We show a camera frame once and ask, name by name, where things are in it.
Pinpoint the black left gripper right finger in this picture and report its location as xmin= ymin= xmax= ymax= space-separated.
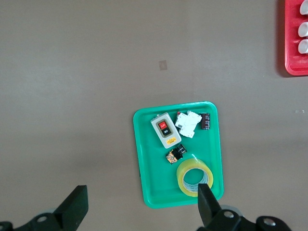
xmin=197 ymin=183 xmax=292 ymax=231

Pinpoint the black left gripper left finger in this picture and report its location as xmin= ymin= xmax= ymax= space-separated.
xmin=0 ymin=184 xmax=89 ymax=231

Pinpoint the clear yellowish packing tape roll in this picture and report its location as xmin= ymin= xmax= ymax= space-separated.
xmin=176 ymin=158 xmax=214 ymax=198

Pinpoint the green plastic tray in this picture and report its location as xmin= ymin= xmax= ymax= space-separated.
xmin=133 ymin=101 xmax=224 ymax=209

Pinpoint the red plastic tray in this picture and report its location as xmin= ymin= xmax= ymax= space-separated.
xmin=284 ymin=0 xmax=308 ymax=77

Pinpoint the black yellow push button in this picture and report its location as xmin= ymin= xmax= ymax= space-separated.
xmin=165 ymin=144 xmax=187 ymax=166

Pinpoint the white circuit breaker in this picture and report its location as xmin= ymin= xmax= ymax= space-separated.
xmin=175 ymin=110 xmax=203 ymax=139

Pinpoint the dark brown cylindrical capacitor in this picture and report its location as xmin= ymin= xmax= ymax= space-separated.
xmin=200 ymin=113 xmax=211 ymax=131

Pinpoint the grey on-off switch box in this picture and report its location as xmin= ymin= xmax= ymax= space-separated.
xmin=150 ymin=112 xmax=182 ymax=149

